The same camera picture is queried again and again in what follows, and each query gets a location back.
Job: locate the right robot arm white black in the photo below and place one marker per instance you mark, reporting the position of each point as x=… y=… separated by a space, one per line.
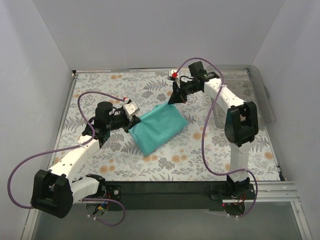
x=241 y=121

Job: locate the floral patterned table mat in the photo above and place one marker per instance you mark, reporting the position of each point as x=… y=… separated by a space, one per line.
x=200 y=152

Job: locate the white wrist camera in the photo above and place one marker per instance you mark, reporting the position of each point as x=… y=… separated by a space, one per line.
x=174 y=76
x=130 y=107

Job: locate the clear plastic bin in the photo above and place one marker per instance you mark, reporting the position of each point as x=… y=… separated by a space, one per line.
x=245 y=82

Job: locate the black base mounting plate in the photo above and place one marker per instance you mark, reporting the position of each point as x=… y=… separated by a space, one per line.
x=176 y=195

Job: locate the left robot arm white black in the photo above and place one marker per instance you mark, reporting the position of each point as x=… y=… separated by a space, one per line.
x=55 y=190

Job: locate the teal green t-shirt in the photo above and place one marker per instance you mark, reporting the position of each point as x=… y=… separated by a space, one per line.
x=157 y=127

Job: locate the aluminium frame rail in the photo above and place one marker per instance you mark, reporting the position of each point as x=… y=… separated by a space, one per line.
x=264 y=191

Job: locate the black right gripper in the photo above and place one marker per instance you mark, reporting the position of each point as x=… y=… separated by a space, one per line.
x=180 y=90

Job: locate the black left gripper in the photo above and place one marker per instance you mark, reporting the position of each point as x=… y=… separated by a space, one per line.
x=130 y=122

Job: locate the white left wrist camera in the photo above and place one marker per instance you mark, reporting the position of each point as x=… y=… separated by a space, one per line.
x=130 y=107

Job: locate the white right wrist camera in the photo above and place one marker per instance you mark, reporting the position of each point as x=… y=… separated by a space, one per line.
x=174 y=76

